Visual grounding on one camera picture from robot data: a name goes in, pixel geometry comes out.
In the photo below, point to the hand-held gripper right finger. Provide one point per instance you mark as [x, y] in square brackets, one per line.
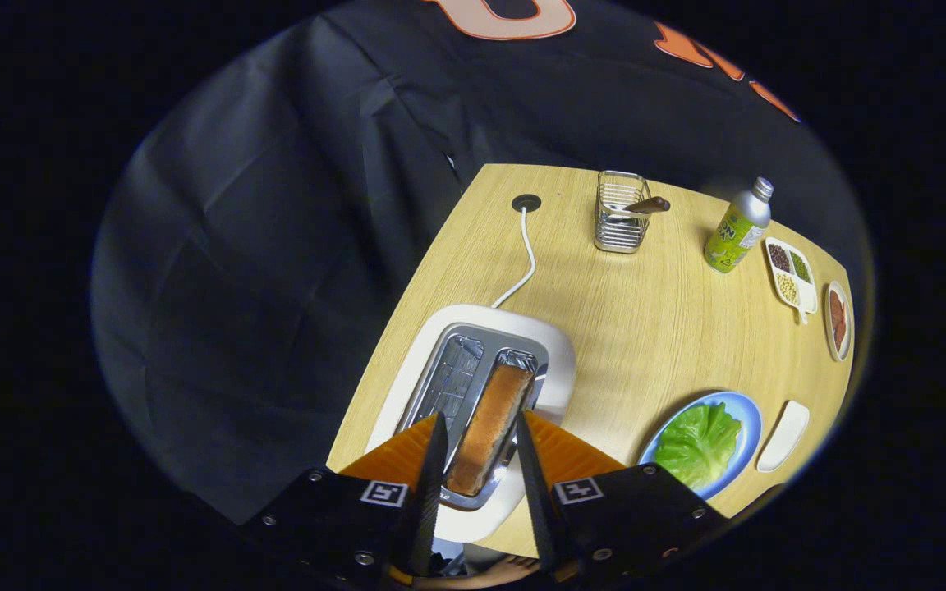
[539, 501]

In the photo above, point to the pile of yellow soybeans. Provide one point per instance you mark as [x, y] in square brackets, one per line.
[787, 289]

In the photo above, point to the blue plate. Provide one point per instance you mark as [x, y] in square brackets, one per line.
[750, 427]

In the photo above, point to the white oval meat plate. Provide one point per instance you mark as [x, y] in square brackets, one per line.
[828, 328]

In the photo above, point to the green label metal bottle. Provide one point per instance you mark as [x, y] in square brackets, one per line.
[734, 234]

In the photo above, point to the pile of green beans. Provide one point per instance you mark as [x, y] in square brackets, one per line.
[801, 268]

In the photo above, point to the toasted bread slice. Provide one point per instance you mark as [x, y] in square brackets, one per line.
[489, 427]

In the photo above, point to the white shallow plate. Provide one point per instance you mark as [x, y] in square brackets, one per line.
[783, 435]

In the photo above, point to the green lettuce leaf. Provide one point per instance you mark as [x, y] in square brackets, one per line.
[699, 447]

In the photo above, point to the pile of dark beans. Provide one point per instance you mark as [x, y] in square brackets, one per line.
[779, 258]

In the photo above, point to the white toaster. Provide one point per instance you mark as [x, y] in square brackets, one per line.
[559, 361]

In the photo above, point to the white divided dish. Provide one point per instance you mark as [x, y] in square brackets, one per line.
[807, 300]

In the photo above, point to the brown meat piece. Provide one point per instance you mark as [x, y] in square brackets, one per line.
[837, 306]
[841, 335]

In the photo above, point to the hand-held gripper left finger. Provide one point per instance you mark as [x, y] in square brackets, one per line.
[424, 501]

